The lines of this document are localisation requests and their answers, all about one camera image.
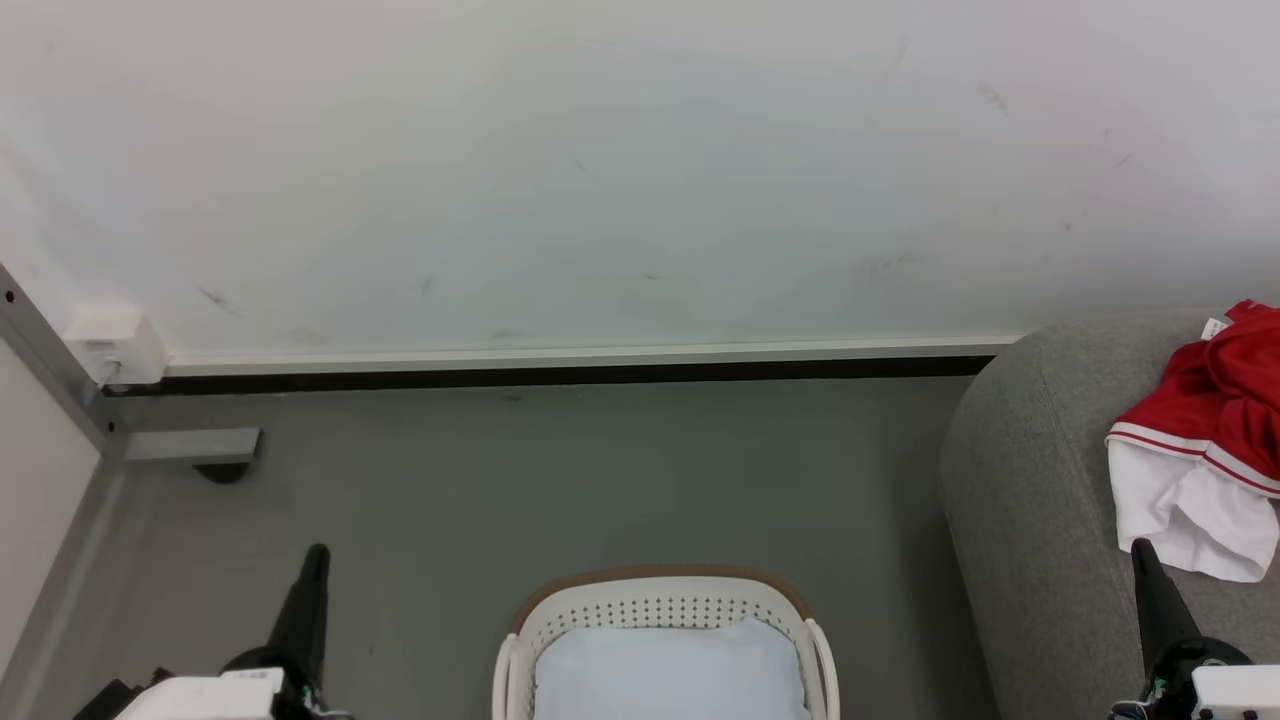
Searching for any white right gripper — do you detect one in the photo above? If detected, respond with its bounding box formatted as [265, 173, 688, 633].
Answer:
[1108, 537, 1280, 720]

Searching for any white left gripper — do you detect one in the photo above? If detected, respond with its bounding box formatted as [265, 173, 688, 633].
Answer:
[113, 542, 353, 720]

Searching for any red and white basketball jersey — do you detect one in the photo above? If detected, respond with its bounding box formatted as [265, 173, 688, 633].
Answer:
[1104, 297, 1280, 585]

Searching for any white perforated laundry basket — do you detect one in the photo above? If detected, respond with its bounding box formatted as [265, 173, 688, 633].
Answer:
[489, 564, 842, 720]

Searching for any grey fabric sofa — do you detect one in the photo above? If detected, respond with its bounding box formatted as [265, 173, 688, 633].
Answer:
[937, 307, 1280, 720]

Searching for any light blue folded cloth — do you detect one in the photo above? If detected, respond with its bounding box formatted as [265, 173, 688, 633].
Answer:
[532, 617, 812, 720]

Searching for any black baseboard strip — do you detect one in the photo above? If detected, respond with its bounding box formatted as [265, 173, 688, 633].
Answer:
[103, 354, 998, 399]

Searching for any grey metal floor rail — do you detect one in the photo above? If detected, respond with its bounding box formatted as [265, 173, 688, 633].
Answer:
[0, 455, 132, 720]

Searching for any white wall socket box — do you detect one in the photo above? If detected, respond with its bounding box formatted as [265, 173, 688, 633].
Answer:
[63, 304, 169, 388]

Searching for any grey metal frame post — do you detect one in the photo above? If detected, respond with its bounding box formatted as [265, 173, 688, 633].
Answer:
[0, 263, 128, 467]

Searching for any white wall trim strip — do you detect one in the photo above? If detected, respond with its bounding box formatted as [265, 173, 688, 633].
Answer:
[164, 334, 1023, 379]

